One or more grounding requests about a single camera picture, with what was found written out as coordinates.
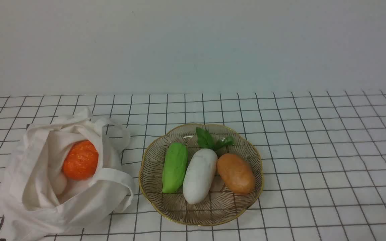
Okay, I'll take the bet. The orange toy pumpkin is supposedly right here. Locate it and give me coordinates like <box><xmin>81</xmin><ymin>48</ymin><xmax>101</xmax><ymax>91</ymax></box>
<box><xmin>62</xmin><ymin>140</ymin><xmax>99</xmax><ymax>180</ymax></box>

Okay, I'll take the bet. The white cloth tote bag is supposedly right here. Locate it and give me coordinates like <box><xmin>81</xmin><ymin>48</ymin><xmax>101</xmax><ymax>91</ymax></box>
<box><xmin>0</xmin><ymin>108</ymin><xmax>135</xmax><ymax>241</ymax></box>

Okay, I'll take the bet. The green toy cucumber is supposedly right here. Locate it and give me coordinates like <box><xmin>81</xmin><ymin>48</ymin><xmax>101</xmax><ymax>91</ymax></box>
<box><xmin>162</xmin><ymin>142</ymin><xmax>188</xmax><ymax>193</ymax></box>

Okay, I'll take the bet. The white toy radish with leaves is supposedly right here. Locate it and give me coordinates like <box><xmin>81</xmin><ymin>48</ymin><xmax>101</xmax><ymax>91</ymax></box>
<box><xmin>182</xmin><ymin>128</ymin><xmax>235</xmax><ymax>205</ymax></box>

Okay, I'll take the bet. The brown toy potato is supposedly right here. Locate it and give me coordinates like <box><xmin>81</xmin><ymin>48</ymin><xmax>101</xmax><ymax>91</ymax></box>
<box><xmin>216</xmin><ymin>153</ymin><xmax>255</xmax><ymax>195</ymax></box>

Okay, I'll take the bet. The gold rimmed glass plate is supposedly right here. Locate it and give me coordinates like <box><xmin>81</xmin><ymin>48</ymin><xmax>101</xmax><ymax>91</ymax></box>
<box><xmin>138</xmin><ymin>123</ymin><xmax>264</xmax><ymax>226</ymax></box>

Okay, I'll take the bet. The white checkered tablecloth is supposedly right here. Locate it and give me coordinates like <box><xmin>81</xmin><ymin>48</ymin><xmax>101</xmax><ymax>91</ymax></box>
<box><xmin>0</xmin><ymin>91</ymin><xmax>386</xmax><ymax>241</ymax></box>

